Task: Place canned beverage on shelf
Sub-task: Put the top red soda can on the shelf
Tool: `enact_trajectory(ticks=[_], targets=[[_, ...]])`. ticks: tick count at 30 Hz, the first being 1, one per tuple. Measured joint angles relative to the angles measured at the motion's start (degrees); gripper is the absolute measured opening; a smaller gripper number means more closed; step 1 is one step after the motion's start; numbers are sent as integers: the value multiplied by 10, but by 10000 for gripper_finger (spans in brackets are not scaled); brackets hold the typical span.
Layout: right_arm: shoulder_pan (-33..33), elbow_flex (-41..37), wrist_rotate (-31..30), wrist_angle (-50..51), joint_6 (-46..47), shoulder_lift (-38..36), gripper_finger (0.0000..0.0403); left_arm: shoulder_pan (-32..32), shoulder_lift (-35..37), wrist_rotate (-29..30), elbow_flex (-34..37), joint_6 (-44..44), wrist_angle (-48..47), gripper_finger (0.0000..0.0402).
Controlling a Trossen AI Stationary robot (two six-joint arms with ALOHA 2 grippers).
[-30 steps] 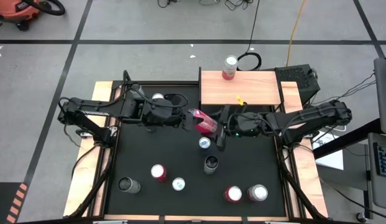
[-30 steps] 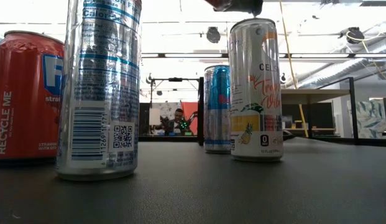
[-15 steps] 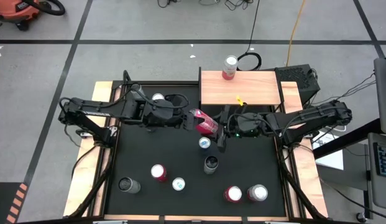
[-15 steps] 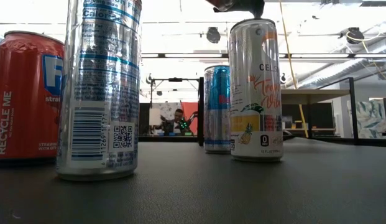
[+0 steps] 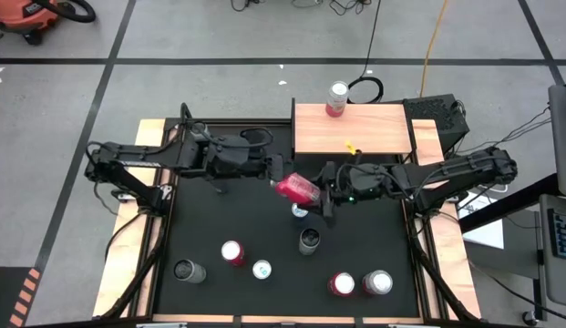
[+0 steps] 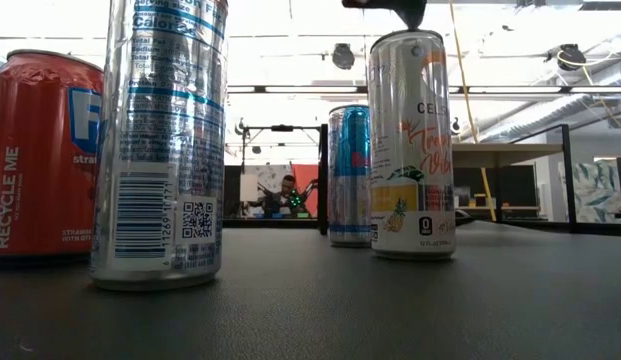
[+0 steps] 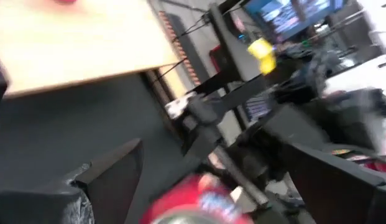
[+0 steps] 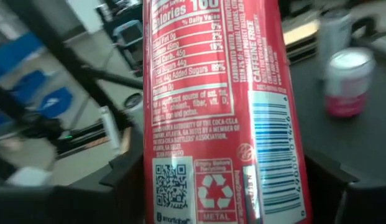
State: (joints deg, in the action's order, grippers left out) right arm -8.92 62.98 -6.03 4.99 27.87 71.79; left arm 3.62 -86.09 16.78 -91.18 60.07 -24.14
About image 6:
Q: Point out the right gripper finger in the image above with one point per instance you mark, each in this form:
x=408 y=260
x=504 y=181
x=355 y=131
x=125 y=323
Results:
x=407 y=10

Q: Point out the red Fanta can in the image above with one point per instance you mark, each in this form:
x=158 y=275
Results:
x=35 y=150

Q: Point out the wooden shelf with black legs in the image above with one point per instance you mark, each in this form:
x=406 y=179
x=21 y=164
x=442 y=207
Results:
x=500 y=155

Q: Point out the silver white Celsius can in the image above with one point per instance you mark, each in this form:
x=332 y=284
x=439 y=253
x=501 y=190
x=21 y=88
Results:
x=410 y=150

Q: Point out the blue silver Red Bull can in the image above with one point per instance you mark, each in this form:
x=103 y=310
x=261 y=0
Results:
x=350 y=175

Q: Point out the orange red panel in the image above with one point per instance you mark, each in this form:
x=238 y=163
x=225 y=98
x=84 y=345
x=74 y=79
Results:
x=305 y=172

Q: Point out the person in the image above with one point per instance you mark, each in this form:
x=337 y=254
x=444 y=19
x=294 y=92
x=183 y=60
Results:
x=286 y=192

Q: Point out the white board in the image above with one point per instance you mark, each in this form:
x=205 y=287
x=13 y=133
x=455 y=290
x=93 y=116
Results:
x=248 y=187

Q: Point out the leaf pattern panel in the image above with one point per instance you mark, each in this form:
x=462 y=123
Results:
x=597 y=192

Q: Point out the silver ventilation duct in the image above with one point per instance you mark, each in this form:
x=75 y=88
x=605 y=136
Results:
x=540 y=117

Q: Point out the black gantry frame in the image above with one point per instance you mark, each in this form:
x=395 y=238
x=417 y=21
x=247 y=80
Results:
x=282 y=128

